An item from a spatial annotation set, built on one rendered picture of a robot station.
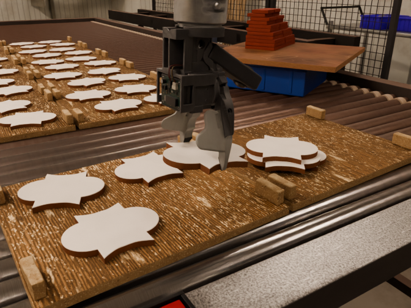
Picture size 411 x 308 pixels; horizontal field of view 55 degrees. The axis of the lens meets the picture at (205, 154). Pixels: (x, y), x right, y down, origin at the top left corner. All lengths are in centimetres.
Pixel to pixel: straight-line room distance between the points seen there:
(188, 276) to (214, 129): 21
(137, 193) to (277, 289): 31
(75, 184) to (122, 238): 20
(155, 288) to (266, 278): 15
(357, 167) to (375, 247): 25
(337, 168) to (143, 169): 39
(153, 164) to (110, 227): 23
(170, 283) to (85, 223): 17
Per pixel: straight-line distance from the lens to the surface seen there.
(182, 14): 57
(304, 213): 72
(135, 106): 120
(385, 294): 205
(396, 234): 71
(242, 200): 70
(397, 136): 101
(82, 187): 74
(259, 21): 164
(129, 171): 78
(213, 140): 58
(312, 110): 115
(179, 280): 55
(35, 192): 75
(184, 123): 67
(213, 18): 56
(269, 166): 77
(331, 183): 78
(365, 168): 87
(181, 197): 70
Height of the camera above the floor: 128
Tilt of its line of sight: 23 degrees down
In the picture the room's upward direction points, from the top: straight up
